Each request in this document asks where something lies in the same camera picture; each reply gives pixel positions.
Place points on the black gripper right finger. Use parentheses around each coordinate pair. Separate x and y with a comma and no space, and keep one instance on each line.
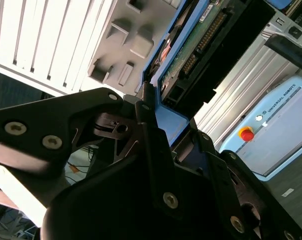
(223,185)

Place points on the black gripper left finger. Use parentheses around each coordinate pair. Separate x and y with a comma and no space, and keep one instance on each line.
(41,117)

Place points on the hard disk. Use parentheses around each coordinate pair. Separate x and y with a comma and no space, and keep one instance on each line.
(181,57)

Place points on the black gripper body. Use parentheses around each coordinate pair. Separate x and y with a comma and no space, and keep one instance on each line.
(111,205)

